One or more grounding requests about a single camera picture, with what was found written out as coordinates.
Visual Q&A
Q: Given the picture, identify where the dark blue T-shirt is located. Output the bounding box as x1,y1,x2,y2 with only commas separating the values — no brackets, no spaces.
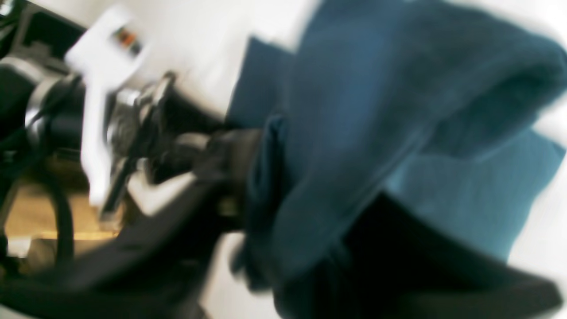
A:
233,0,566,290

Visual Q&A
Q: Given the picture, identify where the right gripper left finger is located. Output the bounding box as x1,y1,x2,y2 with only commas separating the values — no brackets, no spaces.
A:
1,129,262,319

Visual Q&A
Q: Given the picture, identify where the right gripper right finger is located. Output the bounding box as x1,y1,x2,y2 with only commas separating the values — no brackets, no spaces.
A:
274,195,563,319

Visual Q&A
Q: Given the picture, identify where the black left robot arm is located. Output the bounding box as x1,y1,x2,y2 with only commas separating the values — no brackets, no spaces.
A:
1,4,223,263

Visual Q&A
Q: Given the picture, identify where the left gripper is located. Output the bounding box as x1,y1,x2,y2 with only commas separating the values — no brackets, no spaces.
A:
97,71,213,222

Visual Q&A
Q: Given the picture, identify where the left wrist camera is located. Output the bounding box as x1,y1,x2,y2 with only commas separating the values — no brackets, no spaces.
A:
64,3,151,91

